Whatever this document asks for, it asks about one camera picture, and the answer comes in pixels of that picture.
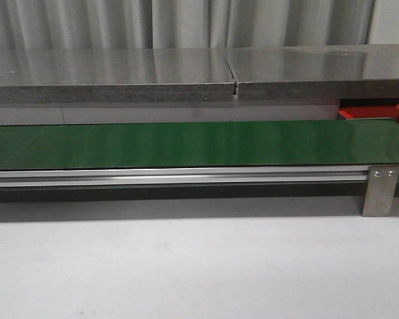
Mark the red tray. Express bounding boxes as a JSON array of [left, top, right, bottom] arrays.
[[338, 98, 399, 122]]

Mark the right grey stone slab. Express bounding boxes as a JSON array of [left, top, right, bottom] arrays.
[[225, 45, 399, 100]]

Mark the grey stone slab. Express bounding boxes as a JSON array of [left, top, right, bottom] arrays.
[[225, 45, 399, 100], [0, 49, 235, 104]]

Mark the green conveyor belt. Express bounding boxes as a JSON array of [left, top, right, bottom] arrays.
[[0, 120, 399, 171]]

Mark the left grey stone slab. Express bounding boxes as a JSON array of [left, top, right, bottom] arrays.
[[0, 49, 235, 104]]

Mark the grey curtain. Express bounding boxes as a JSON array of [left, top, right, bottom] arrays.
[[0, 1, 399, 49]]

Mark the aluminium conveyor frame rail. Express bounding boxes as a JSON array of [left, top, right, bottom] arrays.
[[0, 165, 370, 189]]

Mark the steel conveyor support bracket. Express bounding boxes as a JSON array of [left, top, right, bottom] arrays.
[[362, 165, 399, 217]]

